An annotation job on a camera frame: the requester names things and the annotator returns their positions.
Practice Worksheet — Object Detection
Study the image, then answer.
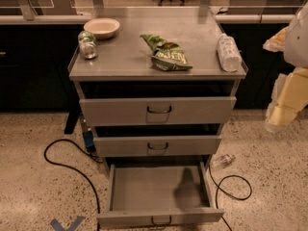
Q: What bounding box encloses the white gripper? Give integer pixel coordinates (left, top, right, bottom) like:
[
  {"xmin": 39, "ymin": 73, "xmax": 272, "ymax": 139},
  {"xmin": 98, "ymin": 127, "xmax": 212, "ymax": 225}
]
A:
[{"xmin": 263, "ymin": 4, "xmax": 308, "ymax": 133}]

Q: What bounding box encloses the clear blue-label plastic bottle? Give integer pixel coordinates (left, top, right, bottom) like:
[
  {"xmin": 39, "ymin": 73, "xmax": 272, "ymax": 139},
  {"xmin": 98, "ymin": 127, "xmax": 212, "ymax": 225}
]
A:
[{"xmin": 217, "ymin": 34, "xmax": 242, "ymax": 72}]

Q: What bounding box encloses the clear bottle on floor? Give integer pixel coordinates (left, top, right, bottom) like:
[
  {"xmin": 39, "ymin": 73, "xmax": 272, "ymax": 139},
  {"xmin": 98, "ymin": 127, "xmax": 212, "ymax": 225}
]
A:
[{"xmin": 211, "ymin": 154, "xmax": 236, "ymax": 170}]

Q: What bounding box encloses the grey metal drawer cabinet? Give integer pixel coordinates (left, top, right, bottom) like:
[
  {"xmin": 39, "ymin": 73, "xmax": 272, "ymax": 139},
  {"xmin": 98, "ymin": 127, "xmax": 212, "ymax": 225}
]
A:
[{"xmin": 69, "ymin": 7, "xmax": 247, "ymax": 170}]

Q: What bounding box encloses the middle grey drawer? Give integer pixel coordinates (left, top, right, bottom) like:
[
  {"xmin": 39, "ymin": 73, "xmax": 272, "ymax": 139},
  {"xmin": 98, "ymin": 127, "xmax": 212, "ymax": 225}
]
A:
[{"xmin": 94, "ymin": 136, "xmax": 221, "ymax": 157}]

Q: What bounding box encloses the grey drawer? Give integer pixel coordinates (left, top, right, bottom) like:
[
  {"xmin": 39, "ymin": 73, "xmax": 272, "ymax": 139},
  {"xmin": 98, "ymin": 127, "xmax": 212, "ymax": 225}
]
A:
[
  {"xmin": 80, "ymin": 96, "xmax": 236, "ymax": 126},
  {"xmin": 94, "ymin": 136, "xmax": 221, "ymax": 157},
  {"xmin": 97, "ymin": 161, "xmax": 223, "ymax": 228}
]

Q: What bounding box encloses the bottom grey drawer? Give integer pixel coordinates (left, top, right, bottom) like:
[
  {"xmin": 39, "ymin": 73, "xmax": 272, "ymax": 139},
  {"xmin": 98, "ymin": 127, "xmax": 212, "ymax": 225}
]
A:
[{"xmin": 97, "ymin": 161, "xmax": 223, "ymax": 228}]

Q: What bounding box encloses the top grey drawer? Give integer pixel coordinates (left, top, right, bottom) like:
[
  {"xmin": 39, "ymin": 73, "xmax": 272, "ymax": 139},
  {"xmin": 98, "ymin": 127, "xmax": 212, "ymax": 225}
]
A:
[{"xmin": 80, "ymin": 96, "xmax": 236, "ymax": 126}]

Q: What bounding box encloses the green chip bag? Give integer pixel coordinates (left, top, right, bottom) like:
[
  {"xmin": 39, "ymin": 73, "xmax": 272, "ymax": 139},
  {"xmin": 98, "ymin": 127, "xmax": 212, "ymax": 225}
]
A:
[{"xmin": 141, "ymin": 35, "xmax": 193, "ymax": 71}]

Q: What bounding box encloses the cream ceramic bowl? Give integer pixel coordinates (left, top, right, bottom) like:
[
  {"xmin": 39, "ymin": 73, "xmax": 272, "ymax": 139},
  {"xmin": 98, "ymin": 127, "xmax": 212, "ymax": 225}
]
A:
[{"xmin": 84, "ymin": 18, "xmax": 120, "ymax": 39}]

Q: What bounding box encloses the green soda can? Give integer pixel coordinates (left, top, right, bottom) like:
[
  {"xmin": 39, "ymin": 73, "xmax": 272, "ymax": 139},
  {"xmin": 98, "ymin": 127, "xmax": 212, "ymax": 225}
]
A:
[{"xmin": 78, "ymin": 31, "xmax": 97, "ymax": 60}]

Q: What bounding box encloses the blue power box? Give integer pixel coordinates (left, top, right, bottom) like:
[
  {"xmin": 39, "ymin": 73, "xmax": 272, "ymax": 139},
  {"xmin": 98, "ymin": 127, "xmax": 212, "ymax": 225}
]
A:
[{"xmin": 83, "ymin": 131, "xmax": 95, "ymax": 153}]

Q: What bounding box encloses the black cable right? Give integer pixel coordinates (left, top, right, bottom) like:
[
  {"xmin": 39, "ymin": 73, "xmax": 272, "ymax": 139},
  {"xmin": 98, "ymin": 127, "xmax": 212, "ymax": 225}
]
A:
[{"xmin": 208, "ymin": 166, "xmax": 253, "ymax": 231}]

